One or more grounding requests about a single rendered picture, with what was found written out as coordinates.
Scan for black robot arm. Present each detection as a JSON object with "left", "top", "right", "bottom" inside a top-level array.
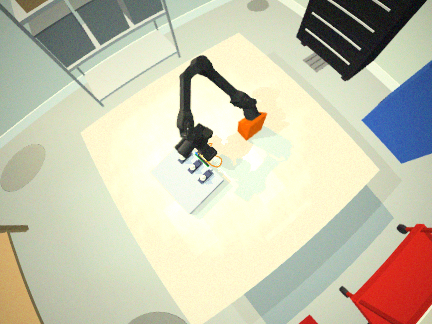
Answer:
[{"left": 174, "top": 55, "right": 261, "bottom": 158}]

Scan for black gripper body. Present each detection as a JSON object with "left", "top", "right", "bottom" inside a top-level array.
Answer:
[{"left": 194, "top": 137, "right": 217, "bottom": 162}]

